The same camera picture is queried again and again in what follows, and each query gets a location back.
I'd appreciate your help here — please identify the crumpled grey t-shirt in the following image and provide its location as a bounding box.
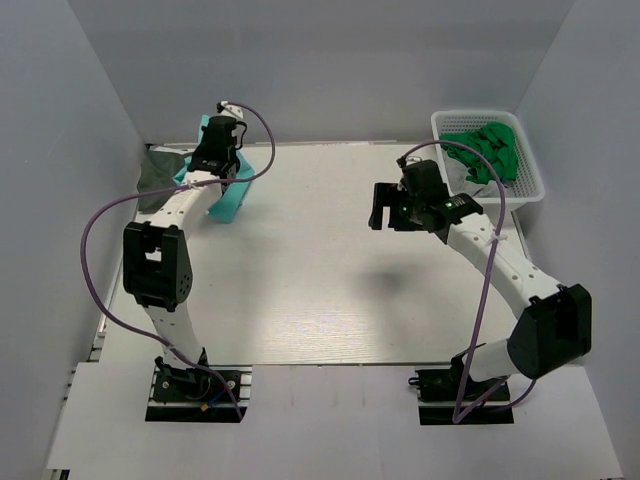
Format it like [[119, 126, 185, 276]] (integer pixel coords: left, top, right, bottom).
[[445, 159, 499, 199]]

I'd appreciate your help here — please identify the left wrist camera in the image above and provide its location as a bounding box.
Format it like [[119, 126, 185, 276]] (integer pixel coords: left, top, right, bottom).
[[200, 101, 247, 149]]

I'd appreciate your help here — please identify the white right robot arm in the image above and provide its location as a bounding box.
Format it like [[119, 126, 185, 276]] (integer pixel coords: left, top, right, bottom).
[[369, 183, 592, 383]]

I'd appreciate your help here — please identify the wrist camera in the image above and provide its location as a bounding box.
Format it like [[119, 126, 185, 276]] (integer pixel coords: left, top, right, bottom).
[[200, 101, 247, 149], [397, 157, 449, 204]]

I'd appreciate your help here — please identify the folded dark olive t-shirt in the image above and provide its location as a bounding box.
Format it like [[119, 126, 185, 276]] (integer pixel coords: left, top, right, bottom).
[[137, 150, 188, 214]]

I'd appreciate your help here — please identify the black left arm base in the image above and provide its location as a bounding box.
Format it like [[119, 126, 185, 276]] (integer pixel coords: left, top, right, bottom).
[[145, 366, 252, 423]]

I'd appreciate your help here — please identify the white plastic basket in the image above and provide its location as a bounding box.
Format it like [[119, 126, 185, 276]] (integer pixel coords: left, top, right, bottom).
[[431, 110, 545, 211]]

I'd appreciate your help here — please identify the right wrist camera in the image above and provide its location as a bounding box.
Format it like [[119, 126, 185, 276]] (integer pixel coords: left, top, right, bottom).
[[397, 157, 449, 204]]

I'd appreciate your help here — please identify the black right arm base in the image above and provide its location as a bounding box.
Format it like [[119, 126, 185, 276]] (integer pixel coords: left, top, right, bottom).
[[408, 368, 514, 426]]

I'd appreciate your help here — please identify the teal t-shirt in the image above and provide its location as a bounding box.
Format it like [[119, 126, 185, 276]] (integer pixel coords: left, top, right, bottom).
[[173, 114, 256, 224]]

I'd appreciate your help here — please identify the crumpled green t-shirt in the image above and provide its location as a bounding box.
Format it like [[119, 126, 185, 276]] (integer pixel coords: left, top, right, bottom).
[[440, 122, 519, 184]]

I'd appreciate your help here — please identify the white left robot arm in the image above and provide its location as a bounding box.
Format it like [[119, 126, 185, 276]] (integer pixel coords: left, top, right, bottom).
[[123, 132, 240, 369]]

